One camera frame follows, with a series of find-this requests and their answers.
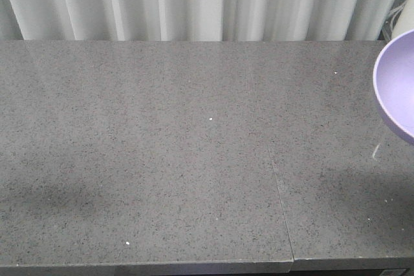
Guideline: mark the white pleated curtain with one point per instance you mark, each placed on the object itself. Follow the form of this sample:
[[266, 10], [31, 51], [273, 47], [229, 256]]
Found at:
[[195, 20]]

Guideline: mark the purple plastic bowl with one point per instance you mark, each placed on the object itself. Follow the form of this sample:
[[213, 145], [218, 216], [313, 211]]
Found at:
[[393, 85]]

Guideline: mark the white soy milk maker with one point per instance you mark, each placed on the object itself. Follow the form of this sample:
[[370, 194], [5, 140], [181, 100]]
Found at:
[[404, 21]]

